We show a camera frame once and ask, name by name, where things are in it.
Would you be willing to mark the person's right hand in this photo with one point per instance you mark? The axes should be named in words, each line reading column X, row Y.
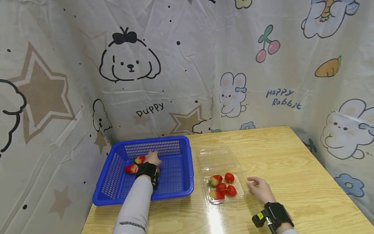
column 263, row 190

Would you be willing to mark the person's left hand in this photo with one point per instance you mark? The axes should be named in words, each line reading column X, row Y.
column 152, row 158

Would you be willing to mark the person's right thumb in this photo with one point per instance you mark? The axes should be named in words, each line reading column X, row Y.
column 250, row 187

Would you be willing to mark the person's right fingers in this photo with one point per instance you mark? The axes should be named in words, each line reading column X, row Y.
column 253, row 179

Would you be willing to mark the person's left fingers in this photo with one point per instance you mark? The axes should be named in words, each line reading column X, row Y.
column 157, row 156

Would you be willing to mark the person's right forearm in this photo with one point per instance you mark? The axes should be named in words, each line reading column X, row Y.
column 287, row 231

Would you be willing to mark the person's left forearm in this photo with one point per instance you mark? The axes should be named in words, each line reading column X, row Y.
column 137, row 201

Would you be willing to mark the black wrist band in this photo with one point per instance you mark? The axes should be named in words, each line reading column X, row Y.
column 277, row 214
column 147, row 170

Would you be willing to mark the red and yellow strawberry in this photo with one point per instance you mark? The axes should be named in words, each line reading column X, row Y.
column 140, row 160

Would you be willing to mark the blue plastic basket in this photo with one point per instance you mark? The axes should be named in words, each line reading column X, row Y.
column 175, row 175

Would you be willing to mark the clear plastic clamshell container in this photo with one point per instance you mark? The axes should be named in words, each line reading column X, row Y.
column 216, row 162

